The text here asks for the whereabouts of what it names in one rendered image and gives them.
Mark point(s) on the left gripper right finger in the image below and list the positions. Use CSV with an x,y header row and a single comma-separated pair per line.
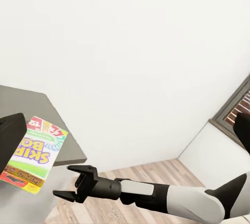
x,y
242,129

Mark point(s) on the fixed window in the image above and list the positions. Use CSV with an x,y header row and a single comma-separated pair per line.
x,y
239,102

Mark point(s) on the board game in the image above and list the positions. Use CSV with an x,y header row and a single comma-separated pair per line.
x,y
35,155

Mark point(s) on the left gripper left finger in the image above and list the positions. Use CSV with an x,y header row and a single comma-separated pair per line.
x,y
12,130

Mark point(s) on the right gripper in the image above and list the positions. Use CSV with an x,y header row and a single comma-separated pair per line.
x,y
92,185

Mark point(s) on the desk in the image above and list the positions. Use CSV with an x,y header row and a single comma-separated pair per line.
x,y
18,206

